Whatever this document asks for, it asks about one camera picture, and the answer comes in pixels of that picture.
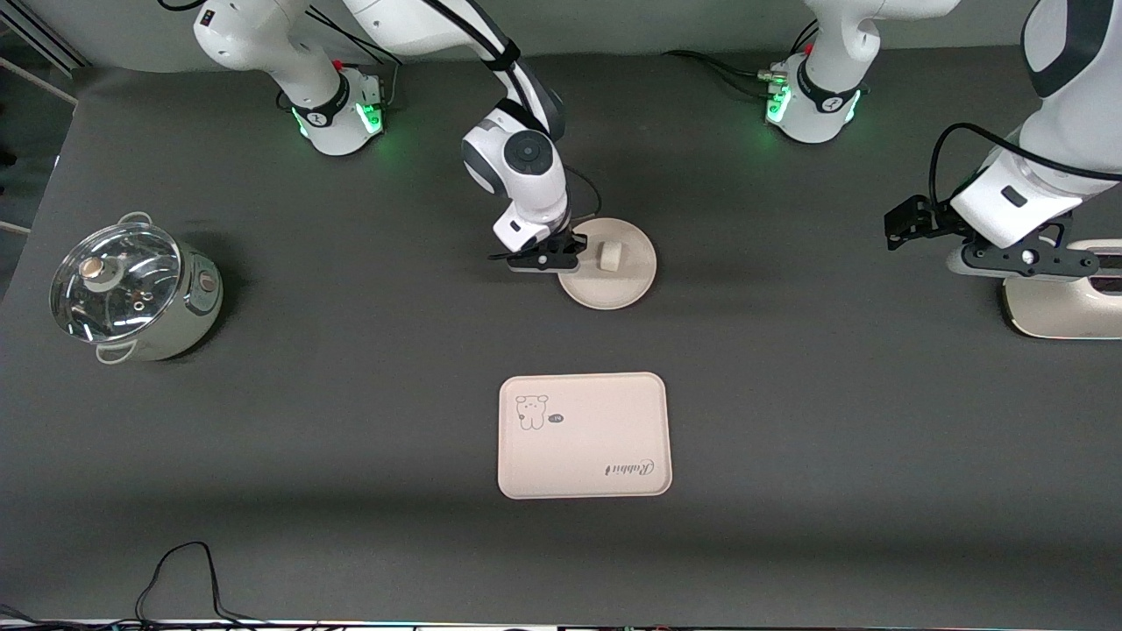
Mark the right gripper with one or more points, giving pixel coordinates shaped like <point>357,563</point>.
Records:
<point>568,244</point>

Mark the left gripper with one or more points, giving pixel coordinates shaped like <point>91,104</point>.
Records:
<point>931,221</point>

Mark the small white bun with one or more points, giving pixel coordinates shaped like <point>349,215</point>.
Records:
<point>610,257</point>

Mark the round cream plate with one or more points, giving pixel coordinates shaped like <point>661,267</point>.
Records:
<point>627,285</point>

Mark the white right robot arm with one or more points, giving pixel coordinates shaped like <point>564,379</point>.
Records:
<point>526,175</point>

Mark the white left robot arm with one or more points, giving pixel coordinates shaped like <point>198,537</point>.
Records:
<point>1078,105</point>

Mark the cream tray with bear print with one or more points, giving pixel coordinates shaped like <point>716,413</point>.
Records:
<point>596,447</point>

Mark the white toaster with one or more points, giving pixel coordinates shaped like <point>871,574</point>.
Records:
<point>1061,311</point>

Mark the pale green cooking pot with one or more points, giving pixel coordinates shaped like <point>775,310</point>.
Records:
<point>188,307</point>

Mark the aluminium frame rail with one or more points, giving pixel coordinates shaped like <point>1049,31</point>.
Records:
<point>39,39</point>

